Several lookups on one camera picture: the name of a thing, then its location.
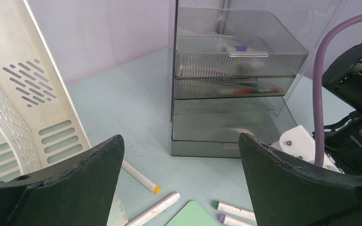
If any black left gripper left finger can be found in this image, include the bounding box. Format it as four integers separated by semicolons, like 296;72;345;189
0;135;124;226

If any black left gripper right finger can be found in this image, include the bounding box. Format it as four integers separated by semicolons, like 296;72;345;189
239;133;362;226

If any clear red ink pen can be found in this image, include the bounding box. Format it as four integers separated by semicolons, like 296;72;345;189
230;88;284;94

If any transparent grey drawer box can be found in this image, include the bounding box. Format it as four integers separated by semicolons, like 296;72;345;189
168;0;346;158

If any green capped short marker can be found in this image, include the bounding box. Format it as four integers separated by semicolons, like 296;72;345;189
213;201;256;221

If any yellow capped pen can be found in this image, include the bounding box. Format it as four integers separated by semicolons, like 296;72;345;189
122;160;160;194

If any purple capped marker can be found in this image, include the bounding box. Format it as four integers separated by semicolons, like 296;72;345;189
219;214;254;226

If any white marker pen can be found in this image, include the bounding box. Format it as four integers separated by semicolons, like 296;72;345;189
127;193;181;226

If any white file organizer rack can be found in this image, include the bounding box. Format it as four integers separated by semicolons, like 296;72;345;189
0;0;91;181

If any green clipboard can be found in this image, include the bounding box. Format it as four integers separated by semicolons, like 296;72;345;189
166;201;218;226

